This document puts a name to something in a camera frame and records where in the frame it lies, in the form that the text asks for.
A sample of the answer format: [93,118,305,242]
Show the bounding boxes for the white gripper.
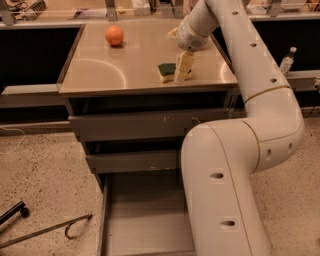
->
[167,16,209,83]

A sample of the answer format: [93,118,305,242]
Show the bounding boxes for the green and yellow sponge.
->
[157,63,192,83]

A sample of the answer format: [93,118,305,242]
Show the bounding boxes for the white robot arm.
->
[176,0,304,256]

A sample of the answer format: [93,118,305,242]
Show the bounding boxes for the grey top drawer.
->
[69,108,231,142]

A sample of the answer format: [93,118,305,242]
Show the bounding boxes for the grey metal drawer cabinet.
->
[56,18,239,256]

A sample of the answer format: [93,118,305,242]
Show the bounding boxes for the grey middle drawer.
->
[86,150,180,173]

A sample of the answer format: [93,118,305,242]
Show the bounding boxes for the grey open bottom drawer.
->
[97,171,196,256]

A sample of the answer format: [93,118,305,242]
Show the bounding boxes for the orange ball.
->
[105,25,124,47]

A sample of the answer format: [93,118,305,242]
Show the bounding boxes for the clear plastic water bottle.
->
[279,47,297,74]

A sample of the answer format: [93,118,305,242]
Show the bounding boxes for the metal rod with hook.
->
[0,214,93,249]

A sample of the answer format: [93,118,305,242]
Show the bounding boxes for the black chair leg with caster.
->
[0,201,30,225]

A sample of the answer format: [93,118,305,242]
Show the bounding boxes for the white cable on floor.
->
[0,125,27,156]

